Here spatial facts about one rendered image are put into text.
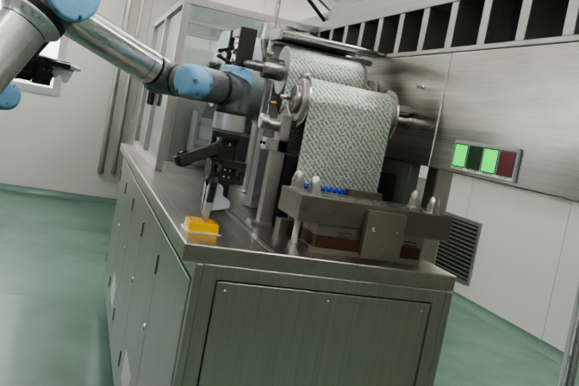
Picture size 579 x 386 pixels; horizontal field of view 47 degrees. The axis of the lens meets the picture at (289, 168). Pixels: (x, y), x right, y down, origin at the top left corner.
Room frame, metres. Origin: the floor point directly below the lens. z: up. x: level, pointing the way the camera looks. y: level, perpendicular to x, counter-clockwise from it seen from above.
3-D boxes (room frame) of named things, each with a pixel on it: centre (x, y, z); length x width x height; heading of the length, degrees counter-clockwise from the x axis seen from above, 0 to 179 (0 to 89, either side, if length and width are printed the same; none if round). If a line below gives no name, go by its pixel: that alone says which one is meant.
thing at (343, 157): (1.74, -0.13, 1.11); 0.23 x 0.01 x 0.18; 108
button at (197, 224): (1.54, 0.18, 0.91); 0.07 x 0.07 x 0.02; 18
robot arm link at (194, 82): (1.48, 0.24, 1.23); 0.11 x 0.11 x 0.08; 50
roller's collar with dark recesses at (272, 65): (1.99, 0.11, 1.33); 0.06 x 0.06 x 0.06; 18
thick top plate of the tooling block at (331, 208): (1.64, -0.20, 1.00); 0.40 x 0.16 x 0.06; 108
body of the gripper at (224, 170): (1.54, 0.15, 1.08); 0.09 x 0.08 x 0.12; 108
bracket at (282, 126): (1.78, 0.06, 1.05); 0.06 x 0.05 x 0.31; 108
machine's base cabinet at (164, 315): (2.67, 0.25, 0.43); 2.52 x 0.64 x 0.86; 18
